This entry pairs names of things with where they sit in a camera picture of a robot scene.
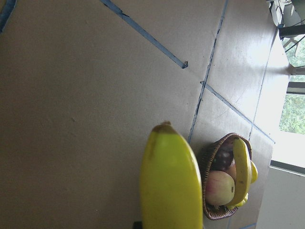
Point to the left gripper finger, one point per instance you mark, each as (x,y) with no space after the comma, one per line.
(137,225)

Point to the yellow banana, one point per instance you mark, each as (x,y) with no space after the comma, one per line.
(243,170)
(170,182)

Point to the brown wicker basket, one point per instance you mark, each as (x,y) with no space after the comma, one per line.
(227,173)

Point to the dark purple plum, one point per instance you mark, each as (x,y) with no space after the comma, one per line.
(223,159)

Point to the yellow lemon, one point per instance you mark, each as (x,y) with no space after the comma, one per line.
(254,172)

